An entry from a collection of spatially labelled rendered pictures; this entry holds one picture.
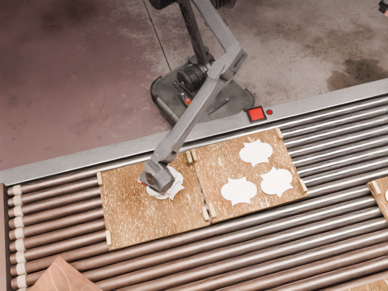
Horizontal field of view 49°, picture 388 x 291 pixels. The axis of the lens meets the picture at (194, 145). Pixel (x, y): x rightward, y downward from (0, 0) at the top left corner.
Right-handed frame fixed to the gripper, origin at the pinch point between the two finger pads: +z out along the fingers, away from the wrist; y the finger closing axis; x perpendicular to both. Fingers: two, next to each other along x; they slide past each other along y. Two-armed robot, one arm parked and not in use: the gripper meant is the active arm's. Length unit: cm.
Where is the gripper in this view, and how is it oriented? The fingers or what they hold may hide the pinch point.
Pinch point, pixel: (156, 189)
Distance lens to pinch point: 176.2
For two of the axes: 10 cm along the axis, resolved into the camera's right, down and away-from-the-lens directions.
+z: 0.2, 5.3, 8.5
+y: -8.5, -4.4, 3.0
